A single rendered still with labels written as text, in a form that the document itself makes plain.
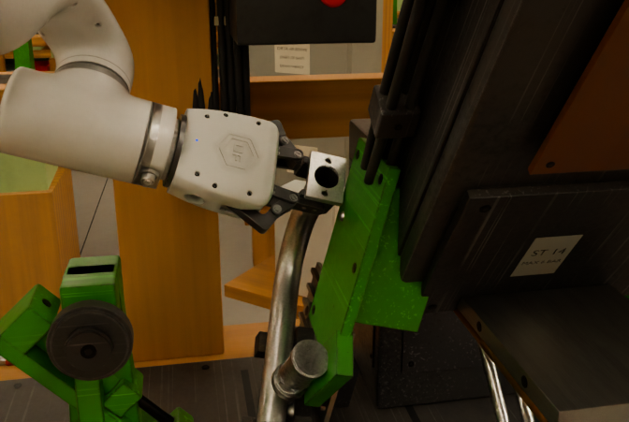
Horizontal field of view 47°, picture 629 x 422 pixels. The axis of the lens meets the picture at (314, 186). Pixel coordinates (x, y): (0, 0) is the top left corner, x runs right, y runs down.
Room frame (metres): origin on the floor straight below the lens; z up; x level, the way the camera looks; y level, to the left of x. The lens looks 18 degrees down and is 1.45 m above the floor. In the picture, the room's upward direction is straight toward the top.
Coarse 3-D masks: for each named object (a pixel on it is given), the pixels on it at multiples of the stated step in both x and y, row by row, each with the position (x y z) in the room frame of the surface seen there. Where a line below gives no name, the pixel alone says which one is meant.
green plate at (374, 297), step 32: (384, 160) 0.64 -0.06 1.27; (352, 192) 0.70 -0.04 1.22; (384, 192) 0.62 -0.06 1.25; (352, 224) 0.67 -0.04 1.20; (384, 224) 0.62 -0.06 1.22; (352, 256) 0.64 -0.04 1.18; (384, 256) 0.63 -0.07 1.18; (320, 288) 0.71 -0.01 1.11; (352, 288) 0.62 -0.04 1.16; (384, 288) 0.63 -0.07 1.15; (416, 288) 0.64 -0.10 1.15; (320, 320) 0.68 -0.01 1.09; (352, 320) 0.61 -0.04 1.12; (384, 320) 0.63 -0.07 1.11; (416, 320) 0.64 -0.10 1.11
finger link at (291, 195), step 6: (276, 186) 0.71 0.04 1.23; (276, 192) 0.70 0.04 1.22; (282, 192) 0.71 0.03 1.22; (288, 192) 0.71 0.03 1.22; (294, 192) 0.71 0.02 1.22; (276, 198) 0.72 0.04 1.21; (282, 198) 0.70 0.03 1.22; (288, 198) 0.70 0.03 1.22; (294, 198) 0.71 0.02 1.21; (270, 204) 0.72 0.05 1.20
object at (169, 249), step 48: (144, 0) 0.95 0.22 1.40; (192, 0) 0.96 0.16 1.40; (144, 48) 0.95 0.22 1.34; (192, 48) 0.96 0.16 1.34; (144, 96) 0.95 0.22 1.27; (192, 96) 0.96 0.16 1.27; (144, 192) 0.95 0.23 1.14; (144, 240) 0.94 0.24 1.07; (192, 240) 0.96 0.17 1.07; (144, 288) 0.94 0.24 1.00; (192, 288) 0.96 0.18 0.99; (144, 336) 0.94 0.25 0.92; (192, 336) 0.96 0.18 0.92
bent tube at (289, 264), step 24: (312, 168) 0.73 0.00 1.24; (336, 168) 0.73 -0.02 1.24; (312, 192) 0.71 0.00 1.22; (336, 192) 0.71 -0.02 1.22; (312, 216) 0.76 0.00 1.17; (288, 240) 0.78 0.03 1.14; (288, 264) 0.77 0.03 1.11; (288, 288) 0.75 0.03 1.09; (288, 312) 0.73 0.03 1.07; (288, 336) 0.71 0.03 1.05; (264, 360) 0.70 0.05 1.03; (264, 384) 0.67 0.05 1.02; (264, 408) 0.65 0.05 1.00
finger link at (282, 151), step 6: (282, 150) 0.74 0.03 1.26; (288, 150) 0.74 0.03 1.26; (294, 150) 0.75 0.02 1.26; (300, 150) 0.75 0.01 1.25; (282, 156) 0.74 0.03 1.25; (288, 156) 0.74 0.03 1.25; (294, 156) 0.74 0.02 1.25; (300, 156) 0.75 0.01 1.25; (282, 162) 0.76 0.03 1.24; (288, 168) 0.76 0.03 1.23
